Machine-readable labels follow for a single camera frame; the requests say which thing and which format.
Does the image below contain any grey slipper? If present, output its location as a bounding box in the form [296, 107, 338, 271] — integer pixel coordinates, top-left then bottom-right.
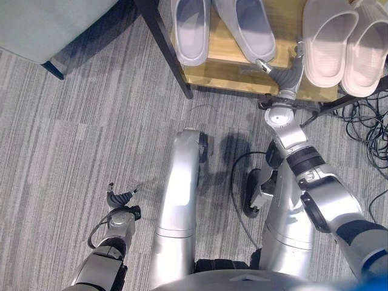
[212, 0, 278, 64]
[170, 0, 212, 67]

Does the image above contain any thin wire on floor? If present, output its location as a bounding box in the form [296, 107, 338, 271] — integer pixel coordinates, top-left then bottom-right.
[187, 104, 219, 113]

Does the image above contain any robot left leg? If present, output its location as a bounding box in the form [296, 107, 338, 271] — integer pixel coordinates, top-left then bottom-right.
[149, 127, 210, 289]

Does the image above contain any white slipper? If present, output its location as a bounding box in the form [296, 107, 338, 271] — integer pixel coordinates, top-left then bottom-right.
[341, 3, 388, 98]
[303, 0, 360, 88]

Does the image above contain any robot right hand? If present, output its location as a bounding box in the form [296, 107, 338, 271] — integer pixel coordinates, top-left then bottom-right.
[255, 38, 306, 92]

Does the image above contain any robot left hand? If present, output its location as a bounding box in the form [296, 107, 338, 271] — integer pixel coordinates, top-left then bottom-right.
[105, 182, 140, 211]

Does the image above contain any tangle of black cables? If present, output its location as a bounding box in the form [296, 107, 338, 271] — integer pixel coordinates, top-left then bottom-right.
[332, 90, 388, 182]

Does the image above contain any wooden shoe rack black frame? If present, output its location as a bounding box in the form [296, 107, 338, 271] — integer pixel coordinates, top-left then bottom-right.
[135, 0, 388, 129]

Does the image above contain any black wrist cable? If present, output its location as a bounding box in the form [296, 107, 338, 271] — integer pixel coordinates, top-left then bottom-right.
[87, 212, 113, 250]

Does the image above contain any light green upholstered chair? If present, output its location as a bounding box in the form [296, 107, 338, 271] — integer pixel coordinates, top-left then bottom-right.
[0, 0, 121, 81]

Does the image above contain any black cable loop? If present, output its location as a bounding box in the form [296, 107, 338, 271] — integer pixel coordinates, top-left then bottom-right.
[230, 150, 268, 248]

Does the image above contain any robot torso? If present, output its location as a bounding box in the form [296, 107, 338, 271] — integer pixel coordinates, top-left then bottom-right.
[150, 257, 388, 291]

